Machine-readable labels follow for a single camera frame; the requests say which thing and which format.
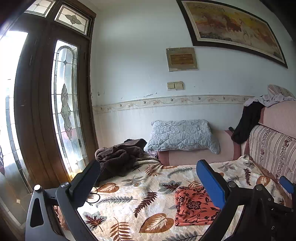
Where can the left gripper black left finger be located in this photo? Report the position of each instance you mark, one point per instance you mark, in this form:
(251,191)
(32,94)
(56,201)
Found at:
(73,195)

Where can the black hanging garment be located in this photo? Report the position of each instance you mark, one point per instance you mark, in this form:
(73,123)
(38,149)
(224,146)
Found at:
(249,119)

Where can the light lilac crumpled cloth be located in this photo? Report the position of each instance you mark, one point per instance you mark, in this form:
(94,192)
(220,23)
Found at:
(276,94)

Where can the orange black floral garment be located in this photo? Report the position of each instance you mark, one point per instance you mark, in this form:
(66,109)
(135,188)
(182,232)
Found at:
(194,207)

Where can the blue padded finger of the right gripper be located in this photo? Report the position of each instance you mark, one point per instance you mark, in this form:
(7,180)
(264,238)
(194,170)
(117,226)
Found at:
(287,185)

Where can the small framed plaque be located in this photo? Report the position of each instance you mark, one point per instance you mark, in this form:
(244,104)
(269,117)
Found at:
(181,59)

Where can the striped floral folded quilt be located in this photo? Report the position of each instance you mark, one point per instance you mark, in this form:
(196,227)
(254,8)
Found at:
(273,151)

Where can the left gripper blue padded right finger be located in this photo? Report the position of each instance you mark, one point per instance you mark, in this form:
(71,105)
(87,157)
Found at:
(223,195)

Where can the cream leaf pattern blanket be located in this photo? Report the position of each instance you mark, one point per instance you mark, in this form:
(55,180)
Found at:
(151,202)

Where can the grey quilted pillow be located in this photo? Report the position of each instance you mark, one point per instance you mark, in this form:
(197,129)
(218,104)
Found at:
(185,135)

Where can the brown stained glass door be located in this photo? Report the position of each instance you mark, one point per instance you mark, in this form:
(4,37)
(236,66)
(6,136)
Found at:
(47,130)

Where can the framed horse painting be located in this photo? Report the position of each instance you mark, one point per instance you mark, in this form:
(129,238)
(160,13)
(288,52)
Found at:
(214,24)

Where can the dark brown crumpled garment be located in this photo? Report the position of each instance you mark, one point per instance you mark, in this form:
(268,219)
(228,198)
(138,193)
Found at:
(119,159)

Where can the pink quilted folded bedding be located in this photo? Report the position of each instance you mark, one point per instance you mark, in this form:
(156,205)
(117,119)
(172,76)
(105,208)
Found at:
(280,117)

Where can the beige wall switch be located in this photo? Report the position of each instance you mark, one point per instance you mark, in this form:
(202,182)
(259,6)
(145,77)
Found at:
(175,85)

